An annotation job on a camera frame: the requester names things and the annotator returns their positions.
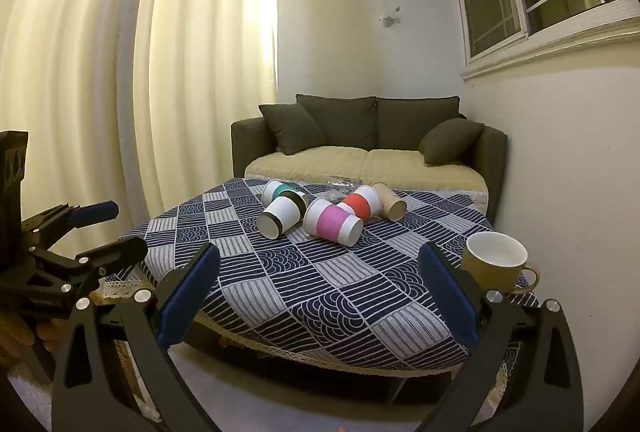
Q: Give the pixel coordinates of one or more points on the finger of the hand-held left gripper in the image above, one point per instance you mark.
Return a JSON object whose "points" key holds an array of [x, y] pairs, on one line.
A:
{"points": [[117, 254], [95, 212]]}

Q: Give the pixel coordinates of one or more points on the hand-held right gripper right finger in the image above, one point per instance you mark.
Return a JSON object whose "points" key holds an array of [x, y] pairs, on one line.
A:
{"points": [[448, 299]]}

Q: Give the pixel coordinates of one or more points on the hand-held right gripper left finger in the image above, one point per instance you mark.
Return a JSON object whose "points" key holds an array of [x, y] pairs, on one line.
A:
{"points": [[186, 299]]}

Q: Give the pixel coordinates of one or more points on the plain brown paper cup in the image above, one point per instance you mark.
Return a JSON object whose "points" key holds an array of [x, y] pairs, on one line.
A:
{"points": [[391, 202]]}

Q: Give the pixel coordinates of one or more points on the black band paper cup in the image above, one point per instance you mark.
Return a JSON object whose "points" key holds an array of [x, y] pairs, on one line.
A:
{"points": [[281, 214]]}

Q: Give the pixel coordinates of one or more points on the red band paper cup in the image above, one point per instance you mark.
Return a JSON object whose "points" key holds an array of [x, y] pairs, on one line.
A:
{"points": [[362, 204]]}

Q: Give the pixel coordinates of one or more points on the pink band paper cup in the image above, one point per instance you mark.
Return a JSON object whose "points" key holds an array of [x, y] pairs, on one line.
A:
{"points": [[330, 220]]}

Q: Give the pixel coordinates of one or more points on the teal band paper cup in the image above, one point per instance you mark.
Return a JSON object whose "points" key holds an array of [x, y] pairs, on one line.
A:
{"points": [[279, 189]]}

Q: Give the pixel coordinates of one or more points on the person's left hand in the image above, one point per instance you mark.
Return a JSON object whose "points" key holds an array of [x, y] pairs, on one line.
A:
{"points": [[50, 337]]}

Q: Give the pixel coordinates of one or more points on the mustard ceramic mug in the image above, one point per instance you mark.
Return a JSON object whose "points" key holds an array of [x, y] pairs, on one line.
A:
{"points": [[492, 264]]}

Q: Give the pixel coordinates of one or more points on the navy patterned tablecloth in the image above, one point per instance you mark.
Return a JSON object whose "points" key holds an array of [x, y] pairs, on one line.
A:
{"points": [[310, 284]]}

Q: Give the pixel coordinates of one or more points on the cream curtain panel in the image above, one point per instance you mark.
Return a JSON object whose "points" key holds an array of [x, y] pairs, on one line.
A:
{"points": [[65, 62], [205, 62]]}

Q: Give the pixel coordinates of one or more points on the cream quilted sofa pad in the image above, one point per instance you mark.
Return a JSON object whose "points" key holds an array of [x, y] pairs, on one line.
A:
{"points": [[380, 167]]}

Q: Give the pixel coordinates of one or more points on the clear plastic bag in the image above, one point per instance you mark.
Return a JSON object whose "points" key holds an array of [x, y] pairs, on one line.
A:
{"points": [[342, 187]]}

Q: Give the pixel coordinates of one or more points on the dark green throw pillow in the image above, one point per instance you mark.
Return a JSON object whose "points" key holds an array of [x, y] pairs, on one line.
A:
{"points": [[450, 142], [292, 127]]}

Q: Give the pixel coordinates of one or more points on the dark green sofa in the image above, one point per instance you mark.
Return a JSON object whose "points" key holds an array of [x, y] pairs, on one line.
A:
{"points": [[244, 142]]}

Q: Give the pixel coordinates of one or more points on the dark green back cushion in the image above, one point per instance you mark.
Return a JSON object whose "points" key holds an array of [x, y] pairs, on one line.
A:
{"points": [[345, 122], [412, 119]]}

